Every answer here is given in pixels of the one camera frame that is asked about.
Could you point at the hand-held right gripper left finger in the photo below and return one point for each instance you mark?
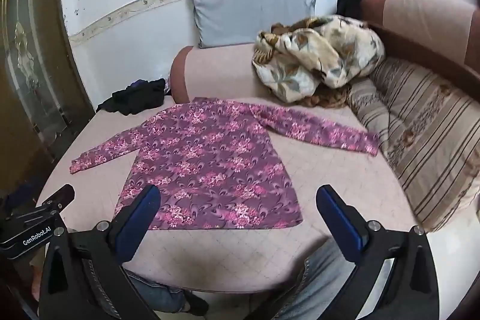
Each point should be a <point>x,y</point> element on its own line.
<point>144,217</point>

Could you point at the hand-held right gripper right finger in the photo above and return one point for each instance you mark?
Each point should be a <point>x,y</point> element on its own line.
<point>337,218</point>

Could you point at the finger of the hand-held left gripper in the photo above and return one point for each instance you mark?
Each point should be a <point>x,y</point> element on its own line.
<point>63,193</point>

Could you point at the purple floral shirt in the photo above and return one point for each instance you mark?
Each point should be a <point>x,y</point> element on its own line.
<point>210,162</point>

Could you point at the pink sofa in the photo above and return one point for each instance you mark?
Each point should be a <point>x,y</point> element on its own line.
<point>330,175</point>

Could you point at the operator legs in jeans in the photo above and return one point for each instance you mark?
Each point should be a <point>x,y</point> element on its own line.
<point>318,286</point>

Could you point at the person's left leg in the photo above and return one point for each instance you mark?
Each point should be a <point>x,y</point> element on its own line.
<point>157,290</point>

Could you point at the black shoe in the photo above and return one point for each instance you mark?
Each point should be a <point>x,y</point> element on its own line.
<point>197,303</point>

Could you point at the striped beige cushion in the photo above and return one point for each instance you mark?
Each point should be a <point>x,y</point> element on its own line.
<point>427,140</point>

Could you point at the black cloth pile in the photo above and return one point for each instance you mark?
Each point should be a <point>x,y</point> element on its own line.
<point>137,95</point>

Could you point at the wooden door with glass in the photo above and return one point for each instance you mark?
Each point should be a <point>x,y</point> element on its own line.
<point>30,72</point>

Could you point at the cream floral blanket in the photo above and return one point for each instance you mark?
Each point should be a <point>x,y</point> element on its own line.
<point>318,50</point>

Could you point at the grey pillow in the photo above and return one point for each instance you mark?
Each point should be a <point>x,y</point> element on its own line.
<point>251,10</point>

